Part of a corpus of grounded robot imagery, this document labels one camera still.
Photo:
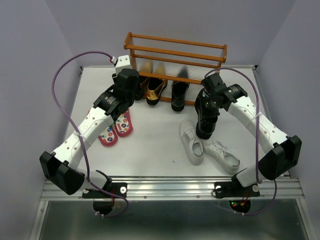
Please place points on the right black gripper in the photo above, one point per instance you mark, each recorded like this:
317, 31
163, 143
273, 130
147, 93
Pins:
212, 94

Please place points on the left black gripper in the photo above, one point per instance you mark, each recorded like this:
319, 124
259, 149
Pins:
114, 76

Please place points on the black loafer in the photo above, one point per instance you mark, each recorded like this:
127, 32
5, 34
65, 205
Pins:
178, 93
205, 125

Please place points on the gold loafer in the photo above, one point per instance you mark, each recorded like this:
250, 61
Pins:
155, 86
142, 82

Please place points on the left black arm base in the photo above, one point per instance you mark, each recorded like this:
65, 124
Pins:
109, 200

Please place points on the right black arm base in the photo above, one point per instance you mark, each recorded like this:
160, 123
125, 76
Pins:
240, 196

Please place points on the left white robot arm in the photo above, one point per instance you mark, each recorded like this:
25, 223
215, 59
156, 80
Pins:
61, 165

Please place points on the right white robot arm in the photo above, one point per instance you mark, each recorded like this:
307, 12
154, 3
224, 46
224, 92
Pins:
281, 150

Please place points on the orange wooden shoe shelf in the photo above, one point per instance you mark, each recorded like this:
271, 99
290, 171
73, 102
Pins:
183, 60

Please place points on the pink sandal inner right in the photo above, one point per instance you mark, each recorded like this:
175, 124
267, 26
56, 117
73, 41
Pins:
123, 125

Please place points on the pink sandal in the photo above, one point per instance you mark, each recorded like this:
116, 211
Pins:
123, 125
108, 137

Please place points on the pink sandal outer left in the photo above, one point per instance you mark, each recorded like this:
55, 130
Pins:
108, 137

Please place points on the white sneaker left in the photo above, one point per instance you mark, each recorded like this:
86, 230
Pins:
191, 143

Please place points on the white sneaker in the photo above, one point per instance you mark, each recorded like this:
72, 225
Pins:
226, 160
191, 143

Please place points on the white sneaker right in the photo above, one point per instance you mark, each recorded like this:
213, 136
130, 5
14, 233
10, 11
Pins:
226, 160

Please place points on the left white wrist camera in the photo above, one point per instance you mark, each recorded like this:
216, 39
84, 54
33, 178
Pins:
120, 63

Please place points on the aluminium front rail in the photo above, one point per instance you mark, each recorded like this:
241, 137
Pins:
178, 188

